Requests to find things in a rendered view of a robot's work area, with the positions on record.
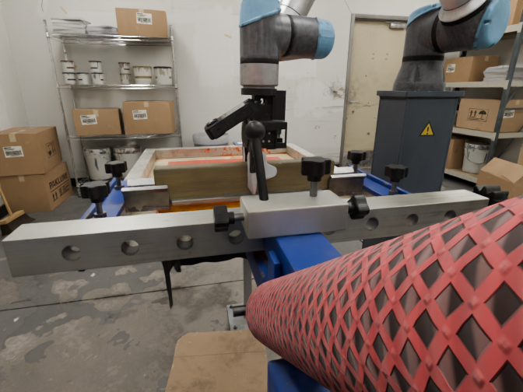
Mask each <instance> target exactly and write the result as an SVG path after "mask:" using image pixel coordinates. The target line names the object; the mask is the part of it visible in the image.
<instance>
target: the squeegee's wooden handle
mask: <svg viewBox="0 0 523 392"><path fill-rule="evenodd" d="M327 159H331V161H332V164H331V173H330V174H326V175H324V176H323V177H321V181H319V182H318V189H322V190H323V191H325V190H328V178H329V177H330V176H331V175H334V169H335V161H334V159H332V158H330V157H328V158H327ZM266 161H267V163H268V164H270V165H272V166H274V167H275V168H276V170H277V174H276V175H275V176H274V177H272V178H269V179H267V180H266V183H267V189H268V192H279V191H301V190H310V181H308V180H307V176H304V175H302V174H301V159H280V160H266ZM153 176H154V183H155V186H160V185H167V186H168V191H169V199H170V204H172V199H178V198H200V197H212V196H223V195H235V194H251V191H250V190H249V188H248V186H247V162H231V163H199V164H183V165H167V166H155V167H154V169H153Z"/></svg>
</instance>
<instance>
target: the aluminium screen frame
mask: <svg viewBox="0 0 523 392"><path fill-rule="evenodd" d="M262 151H263V152H264V153H265V154H266V155H268V154H287V155H289V156H291V157H292V158H294V159H301V158H302V157H304V156H308V157H312V156H316V155H314V154H312V153H310V152H308V151H306V150H304V149H302V148H301V147H299V146H297V145H294V144H293V143H286V149H262ZM242 155H243V153H242V145H225V146H203V147H183V148H161V149H145V151H144V152H143V154H142V155H141V156H140V157H139V159H138V161H137V162H136V164H135V165H134V166H133V167H132V169H131V171H130V172H129V173H128V175H127V177H126V178H125V179H124V180H127V179H138V178H148V176H149V174H150V171H151V169H152V168H153V165H154V163H155V161H156V159H180V158H198V157H216V156H242ZM363 195H365V196H366V198H367V197H376V196H374V195H373V194H371V193H369V192H368V191H365V190H364V189H363ZM131 214H132V212H126V211H125V207H124V209H123V211H122V212H121V214H120V216H130V215H131ZM120 216H119V217H120Z"/></svg>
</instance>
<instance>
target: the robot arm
mask: <svg viewBox="0 0 523 392"><path fill-rule="evenodd" d="M314 1H315V0H243V1H242V2H241V4H240V22H239V28H240V85H241V86H243V88H241V95H251V98H248V99H247V100H245V101H244V102H242V103H240V104H239V105H237V106H236V107H234V108H233V109H231V110H229V111H228V112H226V113H225V114H223V115H222V116H220V117H218V118H215V119H213V120H211V121H210V122H209V123H207V124H206V126H205V127H204V129H205V133H206V134H207V135H208V136H209V138H210V139H211V140H214V139H218V138H219V137H221V136H222V135H224V134H225V133H226V132H227V131H229V130H230V129H231V128H233V127H235V126H236V125H238V124H239V123H240V122H242V125H241V139H242V153H243V162H247V186H248V188H249V190H250V191H251V193H252V194H253V195H255V193H256V187H257V177H256V171H255V164H254V153H253V146H252V141H250V140H249V139H247V137H246V135H245V132H244V131H245V127H246V125H247V124H248V123H249V122H251V121H260V122H261V123H263V125H264V126H265V136H264V138H263V139H262V140H261V148H262V149H286V140H287V122H286V121H285V115H286V90H277V89H275V86H278V85H279V62H280V61H292V60H297V59H311V60H314V59H323V58H326V57H327V56H328V55H329V54H330V53H331V51H332V48H333V46H334V43H335V30H334V27H333V25H332V24H331V22H329V21H328V20H325V19H319V18H318V17H314V18H313V17H307V15H308V13H309V12H310V10H311V7H312V5H313V4H314ZM510 14H511V3H510V0H439V3H435V4H430V5H425V6H423V7H420V8H418V9H416V10H414V11H413V12H412V13H411V14H410V15H409V18H408V22H407V26H406V28H405V43H404V50H403V56H402V66H401V68H400V69H399V72H398V74H397V76H396V79H395V81H394V83H393V87H392V91H445V86H446V82H445V77H444V67H443V63H444V54H445V53H450V52H458V51H473V50H474V51H478V50H480V49H485V48H490V47H492V46H494V45H495V44H496V43H497V42H498V41H499V40H500V38H501V37H502V36H503V35H504V32H505V30H506V29H507V24H508V22H509V19H510ZM261 98H262V99H263V103H262V100H261ZM283 129H285V142H283V138H280V135H281V134H282V130H283ZM262 155H263V160H264V167H265V178H266V180H267V179H269V178H272V177H274V176H275V175H276V174H277V170H276V168H275V167H274V166H272V165H270V164H268V163H267V161H266V154H265V153H264V152H263V151H262Z"/></svg>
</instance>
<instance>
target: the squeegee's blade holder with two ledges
mask: <svg viewBox="0 0 523 392"><path fill-rule="evenodd" d="M303 191H310V190H301V191H279V192H268V194H281V193H292V192H303ZM248 195H253V194H235V195H223V196H212V197H200V198H178V199H172V206H176V205H197V204H207V203H218V202H228V201H240V197H241V196H248Z"/></svg>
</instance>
